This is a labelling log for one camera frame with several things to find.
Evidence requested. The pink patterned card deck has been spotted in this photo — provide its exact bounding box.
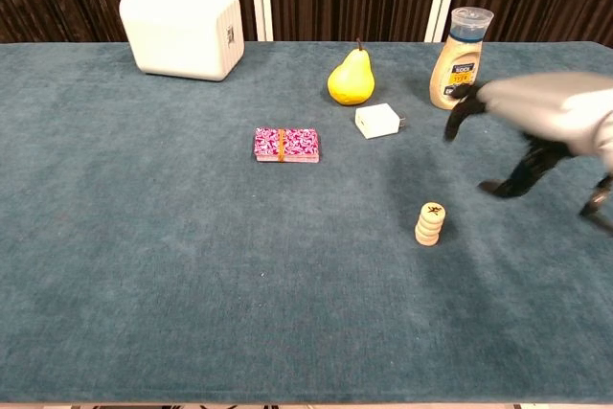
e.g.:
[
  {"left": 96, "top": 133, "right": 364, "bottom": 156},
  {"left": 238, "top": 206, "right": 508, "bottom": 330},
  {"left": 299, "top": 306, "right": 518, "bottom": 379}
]
[{"left": 253, "top": 126, "right": 321, "bottom": 164}]

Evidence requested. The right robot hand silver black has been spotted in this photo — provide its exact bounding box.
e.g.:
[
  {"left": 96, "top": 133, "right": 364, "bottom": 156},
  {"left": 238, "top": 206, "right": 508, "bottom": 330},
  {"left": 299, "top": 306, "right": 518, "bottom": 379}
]
[{"left": 443, "top": 70, "right": 613, "bottom": 199}]

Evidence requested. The yellow pear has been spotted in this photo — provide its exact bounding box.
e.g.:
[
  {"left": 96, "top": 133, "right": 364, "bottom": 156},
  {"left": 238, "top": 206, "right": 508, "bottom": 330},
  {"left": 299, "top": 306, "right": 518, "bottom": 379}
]
[{"left": 327, "top": 37, "right": 375, "bottom": 107}]

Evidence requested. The white rounded plastic box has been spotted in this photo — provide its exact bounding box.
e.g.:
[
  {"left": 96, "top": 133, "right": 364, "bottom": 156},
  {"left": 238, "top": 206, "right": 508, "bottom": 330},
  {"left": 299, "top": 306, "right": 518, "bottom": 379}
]
[{"left": 118, "top": 0, "right": 245, "bottom": 82}]

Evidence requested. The white USB wall charger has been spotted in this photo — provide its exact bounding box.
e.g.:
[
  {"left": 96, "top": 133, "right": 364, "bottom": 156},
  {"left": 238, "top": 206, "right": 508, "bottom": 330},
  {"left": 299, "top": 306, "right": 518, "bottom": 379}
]
[{"left": 354, "top": 102, "right": 407, "bottom": 141}]

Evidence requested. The beige sauce squeeze bottle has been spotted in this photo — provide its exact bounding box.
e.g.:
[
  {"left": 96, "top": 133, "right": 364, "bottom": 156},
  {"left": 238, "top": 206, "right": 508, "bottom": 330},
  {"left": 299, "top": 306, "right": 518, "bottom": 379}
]
[{"left": 429, "top": 6, "right": 494, "bottom": 111}]

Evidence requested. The teal table cloth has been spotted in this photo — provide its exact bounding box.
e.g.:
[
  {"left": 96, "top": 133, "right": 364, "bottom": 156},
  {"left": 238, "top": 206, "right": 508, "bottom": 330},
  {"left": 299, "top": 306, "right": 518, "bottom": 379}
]
[{"left": 0, "top": 40, "right": 613, "bottom": 405}]

